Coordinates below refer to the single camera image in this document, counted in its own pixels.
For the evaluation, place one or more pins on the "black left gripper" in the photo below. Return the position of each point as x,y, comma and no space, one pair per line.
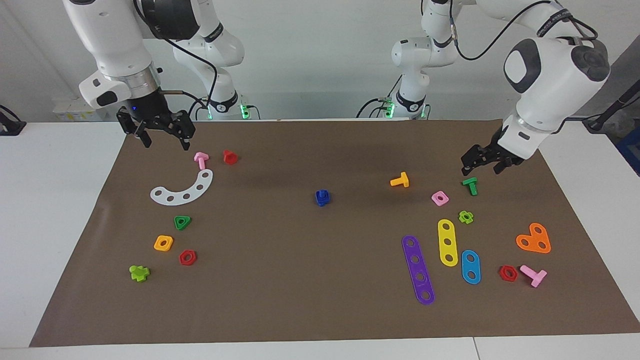
487,154

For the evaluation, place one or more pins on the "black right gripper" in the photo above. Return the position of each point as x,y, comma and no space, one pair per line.
150,112

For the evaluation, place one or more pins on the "blue square plastic nut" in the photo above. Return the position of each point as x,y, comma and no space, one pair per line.
320,202

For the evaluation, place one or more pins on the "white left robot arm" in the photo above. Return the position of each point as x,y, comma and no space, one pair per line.
550,85

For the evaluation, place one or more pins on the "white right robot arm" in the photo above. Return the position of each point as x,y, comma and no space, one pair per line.
115,45

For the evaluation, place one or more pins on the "green plastic screw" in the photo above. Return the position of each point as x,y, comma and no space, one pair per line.
471,186

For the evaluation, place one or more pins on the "pink plastic screw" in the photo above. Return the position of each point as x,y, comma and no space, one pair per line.
537,277
201,162

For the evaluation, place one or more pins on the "green cross-shaped plastic nut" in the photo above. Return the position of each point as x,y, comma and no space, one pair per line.
470,218

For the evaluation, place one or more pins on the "pink square plastic nut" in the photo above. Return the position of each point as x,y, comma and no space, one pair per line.
435,197

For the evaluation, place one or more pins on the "red hex-head plastic screw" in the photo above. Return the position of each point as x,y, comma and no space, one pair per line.
230,158

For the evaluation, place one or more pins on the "yellow plastic screw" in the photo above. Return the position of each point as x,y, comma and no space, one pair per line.
404,181

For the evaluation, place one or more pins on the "green triangular plastic nut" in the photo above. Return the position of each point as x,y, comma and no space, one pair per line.
181,227

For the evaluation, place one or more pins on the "red hexagonal plastic nut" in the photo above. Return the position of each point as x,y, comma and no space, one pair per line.
182,258
502,274

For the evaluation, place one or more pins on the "orange square plastic nut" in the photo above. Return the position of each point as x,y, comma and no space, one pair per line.
156,246

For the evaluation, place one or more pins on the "lime cross-head plastic screw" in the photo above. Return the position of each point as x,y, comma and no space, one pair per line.
139,274

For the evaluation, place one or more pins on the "white curved five-hole plate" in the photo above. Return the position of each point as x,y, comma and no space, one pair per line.
193,191

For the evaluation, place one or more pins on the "yellow three-hole plate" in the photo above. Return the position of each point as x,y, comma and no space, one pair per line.
447,234

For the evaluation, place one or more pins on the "orange angled three-hole plate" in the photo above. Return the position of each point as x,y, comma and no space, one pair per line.
534,239

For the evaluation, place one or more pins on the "white cardboard box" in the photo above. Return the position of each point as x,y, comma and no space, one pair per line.
75,111

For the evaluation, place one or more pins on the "blue two-hole plate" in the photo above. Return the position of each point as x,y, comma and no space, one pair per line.
470,266

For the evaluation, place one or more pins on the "purple four-hole plate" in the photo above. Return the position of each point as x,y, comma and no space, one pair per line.
417,267

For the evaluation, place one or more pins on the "black stand pole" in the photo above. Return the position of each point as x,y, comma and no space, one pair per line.
597,121

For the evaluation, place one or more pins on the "blue crate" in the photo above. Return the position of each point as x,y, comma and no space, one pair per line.
631,150

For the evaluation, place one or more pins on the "black table clamp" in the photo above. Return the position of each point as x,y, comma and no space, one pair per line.
12,127

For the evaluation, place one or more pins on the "brown table mat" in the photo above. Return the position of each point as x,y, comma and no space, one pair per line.
280,280

